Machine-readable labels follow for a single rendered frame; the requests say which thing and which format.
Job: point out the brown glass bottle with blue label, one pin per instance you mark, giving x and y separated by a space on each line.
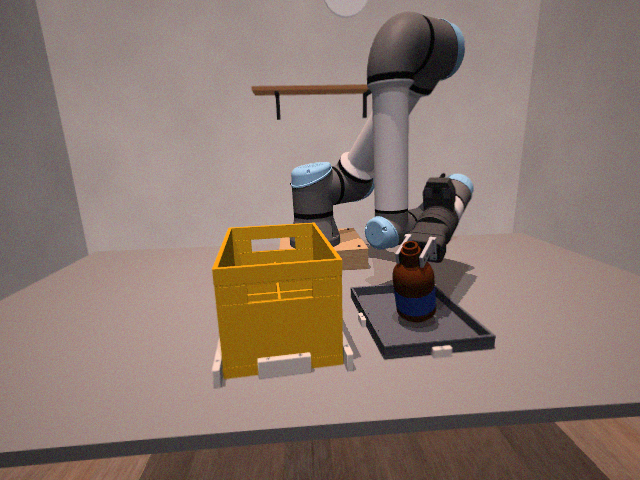
414 287

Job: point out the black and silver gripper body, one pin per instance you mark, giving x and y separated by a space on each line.
442 213

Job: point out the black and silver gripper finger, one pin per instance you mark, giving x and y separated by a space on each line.
408 237
429 250

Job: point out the yellow open-top crate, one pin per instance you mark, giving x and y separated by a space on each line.
260 329

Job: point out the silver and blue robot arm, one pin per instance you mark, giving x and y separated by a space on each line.
399 48

